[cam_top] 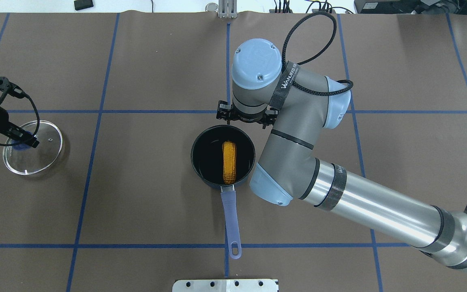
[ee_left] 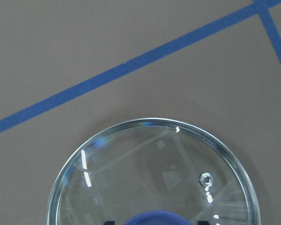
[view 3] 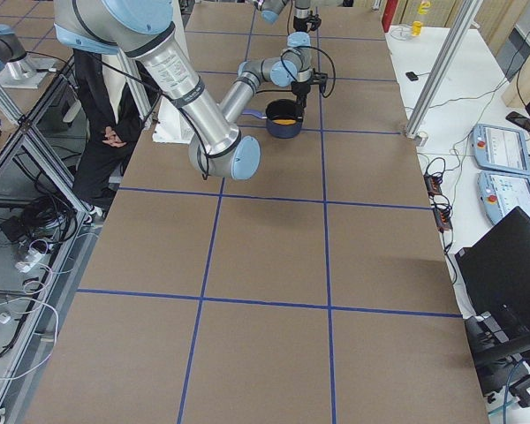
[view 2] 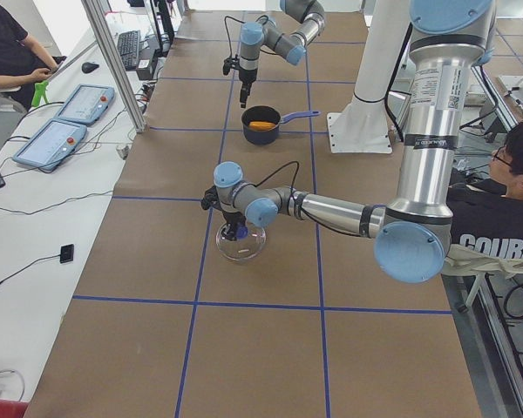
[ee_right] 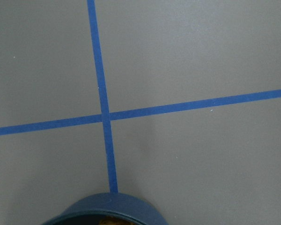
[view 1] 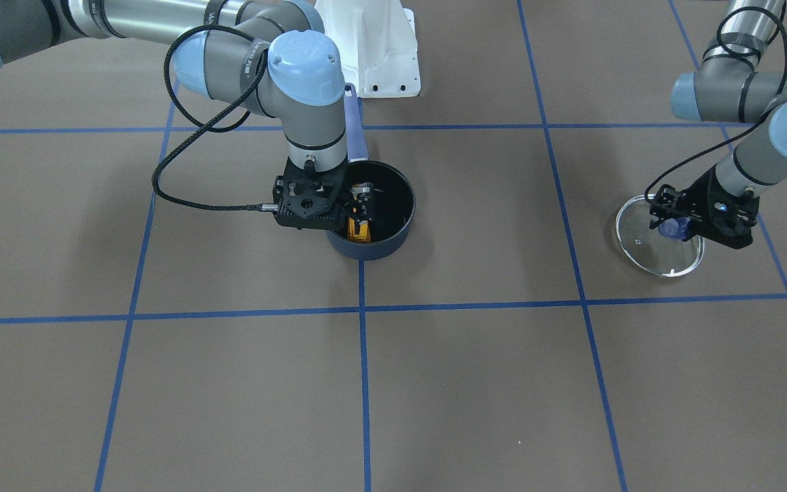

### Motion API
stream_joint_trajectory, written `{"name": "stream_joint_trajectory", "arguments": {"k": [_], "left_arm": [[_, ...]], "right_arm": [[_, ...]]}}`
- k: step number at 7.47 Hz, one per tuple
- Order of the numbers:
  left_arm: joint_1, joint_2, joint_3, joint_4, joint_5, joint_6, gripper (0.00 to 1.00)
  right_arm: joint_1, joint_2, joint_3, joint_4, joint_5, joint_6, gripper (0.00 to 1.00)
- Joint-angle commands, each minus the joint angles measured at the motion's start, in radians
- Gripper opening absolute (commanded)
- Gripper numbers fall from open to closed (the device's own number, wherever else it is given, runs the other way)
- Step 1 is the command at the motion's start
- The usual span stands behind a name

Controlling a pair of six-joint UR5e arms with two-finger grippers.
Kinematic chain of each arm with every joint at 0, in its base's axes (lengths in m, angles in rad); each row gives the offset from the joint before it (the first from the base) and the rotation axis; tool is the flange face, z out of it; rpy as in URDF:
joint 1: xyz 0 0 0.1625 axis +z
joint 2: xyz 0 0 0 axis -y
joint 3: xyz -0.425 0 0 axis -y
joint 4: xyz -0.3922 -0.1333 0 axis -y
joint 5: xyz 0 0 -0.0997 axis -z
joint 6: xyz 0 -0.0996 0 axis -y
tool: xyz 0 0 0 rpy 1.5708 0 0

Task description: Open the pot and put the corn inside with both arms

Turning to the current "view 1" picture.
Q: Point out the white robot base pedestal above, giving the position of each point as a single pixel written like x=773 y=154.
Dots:
x=378 y=45

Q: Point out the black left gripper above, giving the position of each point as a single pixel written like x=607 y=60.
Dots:
x=699 y=199

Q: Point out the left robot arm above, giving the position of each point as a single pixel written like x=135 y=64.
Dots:
x=728 y=87

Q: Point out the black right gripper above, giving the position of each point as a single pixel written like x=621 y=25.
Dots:
x=360 y=193

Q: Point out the blue saucepan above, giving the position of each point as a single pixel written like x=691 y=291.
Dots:
x=380 y=201

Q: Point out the glass pot lid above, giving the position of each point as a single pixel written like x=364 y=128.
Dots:
x=661 y=250

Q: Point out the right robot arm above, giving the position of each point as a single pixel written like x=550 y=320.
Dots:
x=269 y=59

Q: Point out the yellow corn cob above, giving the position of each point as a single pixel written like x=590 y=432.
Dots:
x=359 y=231

